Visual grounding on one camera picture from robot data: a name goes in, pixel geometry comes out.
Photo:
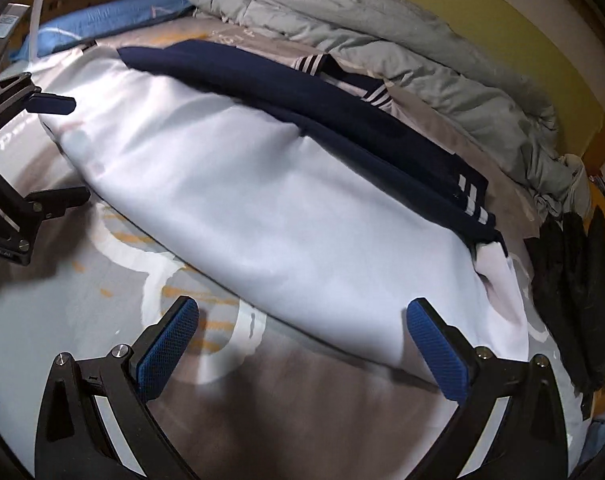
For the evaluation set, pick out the grey duvet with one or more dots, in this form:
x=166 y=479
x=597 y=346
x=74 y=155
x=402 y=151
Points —
x=382 y=35

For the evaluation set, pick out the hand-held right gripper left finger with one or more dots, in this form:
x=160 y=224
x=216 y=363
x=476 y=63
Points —
x=167 y=345

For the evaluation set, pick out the dark blue bag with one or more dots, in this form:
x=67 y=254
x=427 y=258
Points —
x=597 y=440

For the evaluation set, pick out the blue pillow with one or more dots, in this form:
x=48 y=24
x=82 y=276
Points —
x=107 y=15

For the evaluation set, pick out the white and navy jacket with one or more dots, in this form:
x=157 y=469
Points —
x=257 y=200

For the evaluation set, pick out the white lamp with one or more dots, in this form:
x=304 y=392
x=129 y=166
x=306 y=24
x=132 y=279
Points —
x=40 y=5

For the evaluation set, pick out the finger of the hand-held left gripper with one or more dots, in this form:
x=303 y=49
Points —
x=52 y=104
x=57 y=200

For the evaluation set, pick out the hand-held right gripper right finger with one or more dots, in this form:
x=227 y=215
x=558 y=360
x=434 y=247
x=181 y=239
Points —
x=437 y=350

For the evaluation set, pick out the black garment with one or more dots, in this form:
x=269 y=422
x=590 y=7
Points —
x=572 y=285

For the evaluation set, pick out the wooden bed frame post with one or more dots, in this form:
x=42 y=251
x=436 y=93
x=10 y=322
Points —
x=604 y=145

